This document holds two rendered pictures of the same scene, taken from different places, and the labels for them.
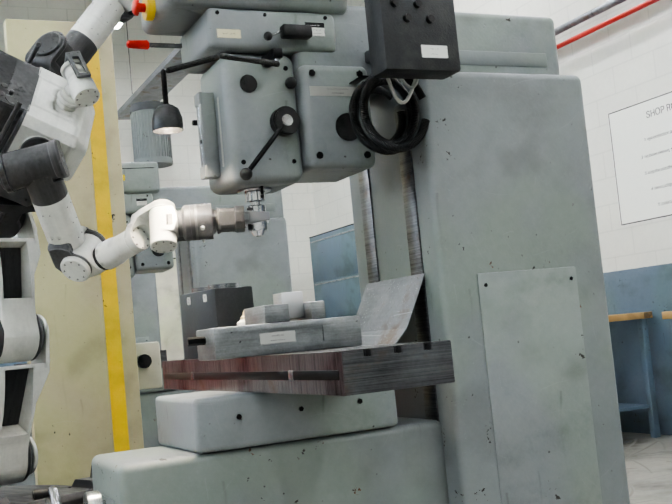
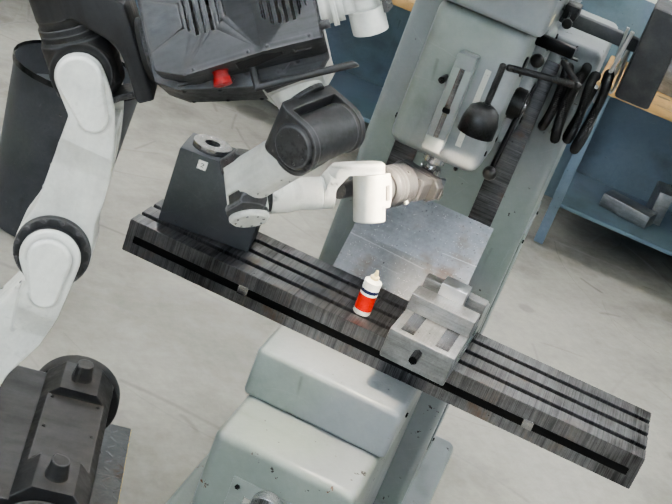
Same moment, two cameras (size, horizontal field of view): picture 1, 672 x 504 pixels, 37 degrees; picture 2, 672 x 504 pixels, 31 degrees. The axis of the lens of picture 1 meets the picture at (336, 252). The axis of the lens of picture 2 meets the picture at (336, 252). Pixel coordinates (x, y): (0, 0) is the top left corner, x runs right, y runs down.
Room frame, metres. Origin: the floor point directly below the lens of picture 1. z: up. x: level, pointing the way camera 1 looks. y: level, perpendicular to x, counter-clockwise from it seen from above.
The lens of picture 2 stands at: (1.16, 2.30, 2.09)
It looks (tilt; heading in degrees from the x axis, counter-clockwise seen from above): 24 degrees down; 305
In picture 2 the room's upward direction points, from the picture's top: 21 degrees clockwise
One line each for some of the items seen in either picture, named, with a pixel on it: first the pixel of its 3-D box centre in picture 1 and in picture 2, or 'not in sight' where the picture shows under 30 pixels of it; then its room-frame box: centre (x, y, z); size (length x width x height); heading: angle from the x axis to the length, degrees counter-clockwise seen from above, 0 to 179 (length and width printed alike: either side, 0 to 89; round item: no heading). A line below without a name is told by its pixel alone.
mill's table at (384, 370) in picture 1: (276, 369); (385, 331); (2.42, 0.17, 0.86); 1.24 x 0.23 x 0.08; 25
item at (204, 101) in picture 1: (207, 136); (450, 102); (2.42, 0.29, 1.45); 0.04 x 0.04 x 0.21; 25
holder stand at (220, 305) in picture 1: (217, 321); (220, 189); (2.87, 0.35, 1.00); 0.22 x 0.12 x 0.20; 35
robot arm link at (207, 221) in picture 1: (220, 221); (404, 183); (2.45, 0.28, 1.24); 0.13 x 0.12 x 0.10; 7
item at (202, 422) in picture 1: (274, 410); (353, 358); (2.47, 0.19, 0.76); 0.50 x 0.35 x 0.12; 115
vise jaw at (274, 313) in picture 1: (266, 315); (443, 311); (2.31, 0.17, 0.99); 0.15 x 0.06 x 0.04; 23
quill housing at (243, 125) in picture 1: (250, 126); (466, 80); (2.47, 0.18, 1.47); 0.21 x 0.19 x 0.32; 25
